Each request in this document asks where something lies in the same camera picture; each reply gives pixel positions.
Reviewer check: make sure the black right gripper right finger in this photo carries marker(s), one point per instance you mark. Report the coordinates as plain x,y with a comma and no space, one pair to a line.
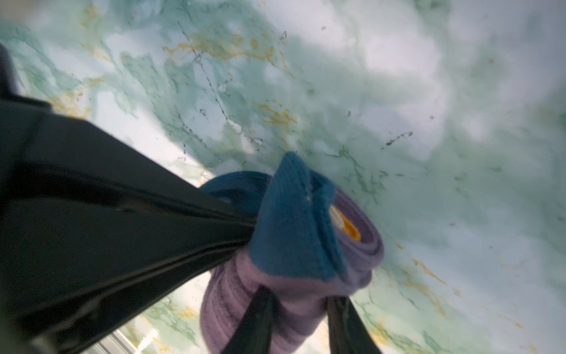
348,334

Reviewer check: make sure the purple striped sock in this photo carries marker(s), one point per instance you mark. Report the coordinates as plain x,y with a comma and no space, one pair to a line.
311,242

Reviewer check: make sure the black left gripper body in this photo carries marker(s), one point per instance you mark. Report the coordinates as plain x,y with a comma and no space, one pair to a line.
26,221

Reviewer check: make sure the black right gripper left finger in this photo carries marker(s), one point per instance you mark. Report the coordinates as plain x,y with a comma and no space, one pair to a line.
254,333

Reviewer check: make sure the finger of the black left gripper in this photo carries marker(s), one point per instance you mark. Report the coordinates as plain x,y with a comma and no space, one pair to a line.
73,159
77,289

